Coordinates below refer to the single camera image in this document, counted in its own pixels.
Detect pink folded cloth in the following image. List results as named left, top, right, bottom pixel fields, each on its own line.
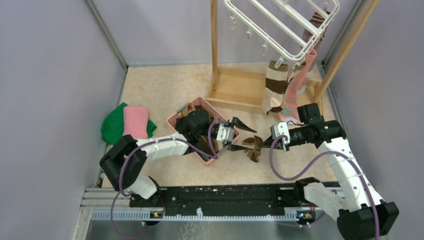
left=123, top=105, right=149, bottom=139

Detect cream brown wide-striped sock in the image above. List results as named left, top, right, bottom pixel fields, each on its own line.
left=261, top=60, right=289, bottom=115

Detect green cloth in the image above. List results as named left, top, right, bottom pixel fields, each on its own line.
left=100, top=102, right=157, bottom=145

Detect pink plastic basket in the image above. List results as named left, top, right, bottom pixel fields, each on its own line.
left=167, top=96, right=240, bottom=164

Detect white clip hanger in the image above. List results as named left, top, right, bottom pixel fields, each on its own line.
left=223, top=0, right=340, bottom=66

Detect tan brown striped sock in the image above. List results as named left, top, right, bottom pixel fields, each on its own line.
left=242, top=135, right=264, bottom=163

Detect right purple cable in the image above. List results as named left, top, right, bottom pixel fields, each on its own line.
left=268, top=134, right=381, bottom=240

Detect maroon striped sock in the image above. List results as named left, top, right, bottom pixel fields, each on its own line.
left=302, top=10, right=331, bottom=51

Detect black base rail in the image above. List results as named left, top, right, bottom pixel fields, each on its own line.
left=129, top=183, right=324, bottom=226

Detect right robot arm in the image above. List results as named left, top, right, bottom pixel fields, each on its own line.
left=264, top=103, right=399, bottom=240

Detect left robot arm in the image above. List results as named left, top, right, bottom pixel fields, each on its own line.
left=99, top=108, right=254, bottom=207

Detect pink sock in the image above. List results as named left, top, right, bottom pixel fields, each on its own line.
left=278, top=49, right=317, bottom=123

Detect wooden rack stand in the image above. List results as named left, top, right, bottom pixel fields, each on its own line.
left=206, top=0, right=378, bottom=116

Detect striped socks in basket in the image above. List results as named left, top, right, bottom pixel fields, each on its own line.
left=196, top=135, right=224, bottom=155

